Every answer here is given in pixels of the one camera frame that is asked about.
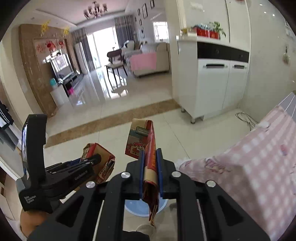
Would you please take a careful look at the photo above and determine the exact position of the pink checkered tablecloth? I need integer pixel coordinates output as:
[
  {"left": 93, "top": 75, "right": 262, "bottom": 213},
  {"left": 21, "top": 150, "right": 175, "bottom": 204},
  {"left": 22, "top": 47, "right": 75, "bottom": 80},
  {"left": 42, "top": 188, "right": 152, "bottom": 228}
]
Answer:
[{"left": 177, "top": 92, "right": 296, "bottom": 240}]

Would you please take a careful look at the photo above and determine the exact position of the white black sideboard cabinet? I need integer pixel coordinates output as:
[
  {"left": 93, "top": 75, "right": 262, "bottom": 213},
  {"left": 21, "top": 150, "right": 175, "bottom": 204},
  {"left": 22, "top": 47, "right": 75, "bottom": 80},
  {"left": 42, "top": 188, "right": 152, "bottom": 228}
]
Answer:
[{"left": 177, "top": 36, "right": 250, "bottom": 123}]

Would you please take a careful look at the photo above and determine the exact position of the red gift box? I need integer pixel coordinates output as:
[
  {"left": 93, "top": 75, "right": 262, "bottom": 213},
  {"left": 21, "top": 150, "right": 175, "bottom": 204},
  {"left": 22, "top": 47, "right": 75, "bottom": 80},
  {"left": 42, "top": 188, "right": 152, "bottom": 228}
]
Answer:
[{"left": 194, "top": 27, "right": 220, "bottom": 39}]

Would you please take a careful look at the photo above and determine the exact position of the left hand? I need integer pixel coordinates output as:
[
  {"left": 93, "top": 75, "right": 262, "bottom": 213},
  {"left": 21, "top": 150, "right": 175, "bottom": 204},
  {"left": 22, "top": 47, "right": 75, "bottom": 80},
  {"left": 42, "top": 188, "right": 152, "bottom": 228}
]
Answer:
[{"left": 20, "top": 210, "right": 49, "bottom": 237}]

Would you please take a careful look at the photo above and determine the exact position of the brown red cardboard box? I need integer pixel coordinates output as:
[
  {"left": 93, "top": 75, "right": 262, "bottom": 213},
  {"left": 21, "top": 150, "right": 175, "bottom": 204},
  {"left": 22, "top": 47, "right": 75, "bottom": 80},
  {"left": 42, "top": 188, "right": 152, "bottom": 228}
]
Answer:
[{"left": 80, "top": 143, "right": 115, "bottom": 184}]

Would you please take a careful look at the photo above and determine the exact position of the white cylindrical air purifier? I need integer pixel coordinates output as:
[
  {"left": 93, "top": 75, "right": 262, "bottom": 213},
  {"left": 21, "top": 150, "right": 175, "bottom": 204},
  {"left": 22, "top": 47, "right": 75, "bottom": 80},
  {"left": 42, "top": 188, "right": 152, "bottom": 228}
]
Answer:
[{"left": 50, "top": 85, "right": 69, "bottom": 108}]

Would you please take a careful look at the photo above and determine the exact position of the beige sofa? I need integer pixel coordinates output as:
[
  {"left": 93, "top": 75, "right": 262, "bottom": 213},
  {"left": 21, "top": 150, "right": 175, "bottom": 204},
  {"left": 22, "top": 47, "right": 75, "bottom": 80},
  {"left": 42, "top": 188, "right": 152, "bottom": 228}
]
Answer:
[{"left": 125, "top": 42, "right": 170, "bottom": 77}]

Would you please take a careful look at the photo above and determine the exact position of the red cardboard snack box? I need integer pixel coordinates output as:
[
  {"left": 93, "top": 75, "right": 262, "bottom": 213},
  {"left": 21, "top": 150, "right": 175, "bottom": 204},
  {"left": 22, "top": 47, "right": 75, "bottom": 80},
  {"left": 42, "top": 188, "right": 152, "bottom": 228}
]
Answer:
[{"left": 125, "top": 118, "right": 159, "bottom": 226}]

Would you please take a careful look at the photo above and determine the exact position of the television screen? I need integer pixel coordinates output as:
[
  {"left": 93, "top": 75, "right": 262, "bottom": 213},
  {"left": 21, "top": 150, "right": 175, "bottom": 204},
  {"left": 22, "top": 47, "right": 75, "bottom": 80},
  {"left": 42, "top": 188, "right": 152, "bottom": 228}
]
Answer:
[{"left": 50, "top": 54, "right": 73, "bottom": 81}]

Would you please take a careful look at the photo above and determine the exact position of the chandelier ceiling lamp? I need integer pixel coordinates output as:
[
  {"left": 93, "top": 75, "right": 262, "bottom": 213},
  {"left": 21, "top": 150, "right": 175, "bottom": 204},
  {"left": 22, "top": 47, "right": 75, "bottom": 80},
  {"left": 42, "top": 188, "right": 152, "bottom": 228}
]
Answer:
[{"left": 83, "top": 1, "right": 108, "bottom": 20}]

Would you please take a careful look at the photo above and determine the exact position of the pink blanket on sofa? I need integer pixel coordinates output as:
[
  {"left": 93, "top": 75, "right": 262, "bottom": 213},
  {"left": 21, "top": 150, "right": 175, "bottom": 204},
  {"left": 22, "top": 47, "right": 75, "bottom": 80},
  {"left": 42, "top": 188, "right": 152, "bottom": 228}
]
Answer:
[{"left": 129, "top": 52, "right": 157, "bottom": 71}]

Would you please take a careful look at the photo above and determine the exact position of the blue plastic trash bin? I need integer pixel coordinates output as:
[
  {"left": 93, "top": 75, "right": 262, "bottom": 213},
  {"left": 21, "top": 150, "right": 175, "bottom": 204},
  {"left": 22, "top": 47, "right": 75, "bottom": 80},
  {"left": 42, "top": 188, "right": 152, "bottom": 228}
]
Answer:
[{"left": 125, "top": 197, "right": 168, "bottom": 217}]

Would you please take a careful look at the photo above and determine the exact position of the potted green plant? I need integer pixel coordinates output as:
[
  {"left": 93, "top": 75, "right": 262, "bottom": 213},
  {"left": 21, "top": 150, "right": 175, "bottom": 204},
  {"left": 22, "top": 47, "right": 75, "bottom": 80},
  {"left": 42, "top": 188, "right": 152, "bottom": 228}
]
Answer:
[{"left": 209, "top": 21, "right": 226, "bottom": 39}]

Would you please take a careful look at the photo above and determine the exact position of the dark wooden chair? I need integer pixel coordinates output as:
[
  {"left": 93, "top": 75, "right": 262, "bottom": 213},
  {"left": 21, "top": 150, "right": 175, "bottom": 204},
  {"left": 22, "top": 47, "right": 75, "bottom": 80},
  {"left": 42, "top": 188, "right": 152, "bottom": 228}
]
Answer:
[{"left": 105, "top": 49, "right": 128, "bottom": 80}]

